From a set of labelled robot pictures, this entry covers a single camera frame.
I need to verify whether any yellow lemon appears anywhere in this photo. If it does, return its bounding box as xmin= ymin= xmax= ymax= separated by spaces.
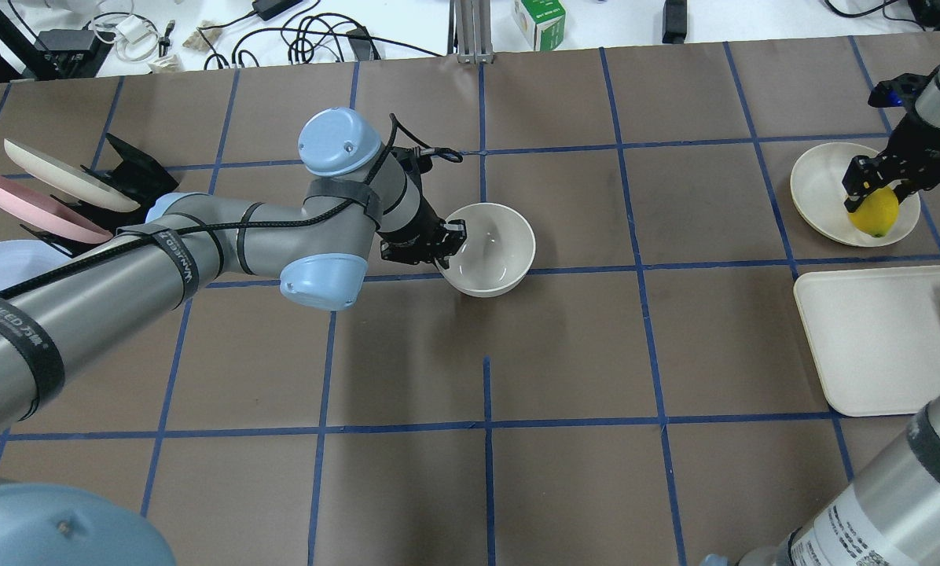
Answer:
xmin=848 ymin=186 xmax=900 ymax=239

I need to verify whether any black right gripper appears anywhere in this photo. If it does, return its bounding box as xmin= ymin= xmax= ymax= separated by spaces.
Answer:
xmin=843 ymin=71 xmax=940 ymax=211

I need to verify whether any cream round plate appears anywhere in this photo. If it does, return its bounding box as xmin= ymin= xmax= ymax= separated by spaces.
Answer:
xmin=790 ymin=141 xmax=922 ymax=248

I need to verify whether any cream rectangular tray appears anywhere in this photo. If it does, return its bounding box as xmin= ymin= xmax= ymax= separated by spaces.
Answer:
xmin=793 ymin=266 xmax=940 ymax=417

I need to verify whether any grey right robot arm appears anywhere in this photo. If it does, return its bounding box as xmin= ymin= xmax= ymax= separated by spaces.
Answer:
xmin=740 ymin=65 xmax=940 ymax=565

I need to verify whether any white ceramic bowl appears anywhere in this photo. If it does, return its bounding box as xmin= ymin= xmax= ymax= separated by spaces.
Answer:
xmin=440 ymin=203 xmax=536 ymax=298

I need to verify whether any green white carton box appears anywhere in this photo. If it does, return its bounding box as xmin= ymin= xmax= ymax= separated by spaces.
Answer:
xmin=512 ymin=1 xmax=567 ymax=53

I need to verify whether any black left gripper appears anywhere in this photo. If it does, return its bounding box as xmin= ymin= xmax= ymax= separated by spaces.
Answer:
xmin=379 ymin=149 xmax=468 ymax=271

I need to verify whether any pink plate in rack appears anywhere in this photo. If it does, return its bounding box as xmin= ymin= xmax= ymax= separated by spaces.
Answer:
xmin=0 ymin=175 xmax=113 ymax=244

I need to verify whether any cream plate in rack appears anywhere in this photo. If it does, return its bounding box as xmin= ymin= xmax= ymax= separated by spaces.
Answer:
xmin=3 ymin=138 xmax=140 ymax=214

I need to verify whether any lavender plate in rack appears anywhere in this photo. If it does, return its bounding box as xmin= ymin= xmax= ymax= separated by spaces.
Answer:
xmin=0 ymin=240 xmax=68 ymax=290

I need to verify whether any aluminium frame post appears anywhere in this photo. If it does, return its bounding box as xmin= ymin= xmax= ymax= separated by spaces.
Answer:
xmin=447 ymin=1 xmax=494 ymax=64

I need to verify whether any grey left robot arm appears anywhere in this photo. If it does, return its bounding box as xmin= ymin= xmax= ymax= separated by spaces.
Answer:
xmin=0 ymin=108 xmax=465 ymax=565

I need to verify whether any black power adapter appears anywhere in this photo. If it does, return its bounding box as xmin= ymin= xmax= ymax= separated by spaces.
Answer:
xmin=251 ymin=0 xmax=303 ymax=21

